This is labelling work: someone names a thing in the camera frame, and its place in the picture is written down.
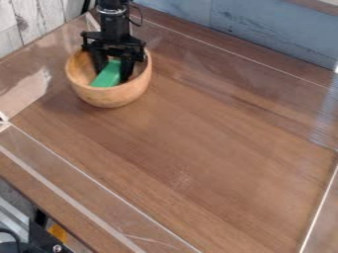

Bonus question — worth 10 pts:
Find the green rectangular block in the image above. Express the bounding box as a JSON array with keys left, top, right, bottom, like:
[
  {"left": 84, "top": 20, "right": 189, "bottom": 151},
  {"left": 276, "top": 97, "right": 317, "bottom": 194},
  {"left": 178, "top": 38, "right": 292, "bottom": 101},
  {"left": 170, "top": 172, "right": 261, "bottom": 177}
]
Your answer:
[{"left": 90, "top": 59, "right": 121, "bottom": 88}]

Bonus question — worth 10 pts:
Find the brown wooden bowl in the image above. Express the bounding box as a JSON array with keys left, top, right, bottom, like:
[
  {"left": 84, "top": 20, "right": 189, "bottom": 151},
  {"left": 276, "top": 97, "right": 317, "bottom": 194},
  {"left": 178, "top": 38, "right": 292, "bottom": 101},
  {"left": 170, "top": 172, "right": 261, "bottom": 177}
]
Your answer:
[{"left": 64, "top": 49, "right": 153, "bottom": 108}]

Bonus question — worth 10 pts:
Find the black cable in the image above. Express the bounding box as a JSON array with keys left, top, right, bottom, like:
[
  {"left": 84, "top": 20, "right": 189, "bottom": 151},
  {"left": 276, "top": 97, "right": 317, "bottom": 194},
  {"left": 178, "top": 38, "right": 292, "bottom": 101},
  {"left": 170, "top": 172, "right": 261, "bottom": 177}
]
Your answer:
[{"left": 0, "top": 228, "right": 23, "bottom": 250}]

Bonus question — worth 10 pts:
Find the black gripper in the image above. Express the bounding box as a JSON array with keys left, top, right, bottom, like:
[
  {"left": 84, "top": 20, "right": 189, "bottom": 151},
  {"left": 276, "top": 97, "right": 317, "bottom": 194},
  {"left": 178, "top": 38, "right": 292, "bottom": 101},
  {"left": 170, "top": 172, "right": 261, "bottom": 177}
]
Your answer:
[{"left": 80, "top": 32, "right": 146, "bottom": 82}]

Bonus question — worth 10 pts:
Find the black metal mount with screw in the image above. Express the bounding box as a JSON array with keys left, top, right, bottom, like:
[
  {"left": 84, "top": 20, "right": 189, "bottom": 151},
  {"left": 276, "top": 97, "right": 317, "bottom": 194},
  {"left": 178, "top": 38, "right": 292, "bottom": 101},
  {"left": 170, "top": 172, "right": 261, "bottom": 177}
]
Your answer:
[{"left": 26, "top": 210, "right": 74, "bottom": 253}]

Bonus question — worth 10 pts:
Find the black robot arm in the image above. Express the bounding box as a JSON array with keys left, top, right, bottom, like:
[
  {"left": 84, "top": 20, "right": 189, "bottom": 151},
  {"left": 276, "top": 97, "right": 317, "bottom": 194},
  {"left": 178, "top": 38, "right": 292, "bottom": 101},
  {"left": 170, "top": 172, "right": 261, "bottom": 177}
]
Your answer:
[{"left": 80, "top": 0, "right": 146, "bottom": 82}]

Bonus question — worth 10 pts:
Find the yellow label sticker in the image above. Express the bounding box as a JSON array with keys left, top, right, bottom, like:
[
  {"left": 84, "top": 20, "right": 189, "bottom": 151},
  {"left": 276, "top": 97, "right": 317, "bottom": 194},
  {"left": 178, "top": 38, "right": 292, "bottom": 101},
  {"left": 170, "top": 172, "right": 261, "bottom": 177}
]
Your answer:
[{"left": 48, "top": 223, "right": 67, "bottom": 243}]

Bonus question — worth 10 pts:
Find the clear acrylic barrier wall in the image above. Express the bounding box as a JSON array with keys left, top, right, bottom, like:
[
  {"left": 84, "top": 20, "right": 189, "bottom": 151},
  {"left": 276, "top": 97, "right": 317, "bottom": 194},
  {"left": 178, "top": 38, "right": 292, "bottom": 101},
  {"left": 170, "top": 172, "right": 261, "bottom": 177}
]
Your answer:
[{"left": 0, "top": 11, "right": 338, "bottom": 253}]

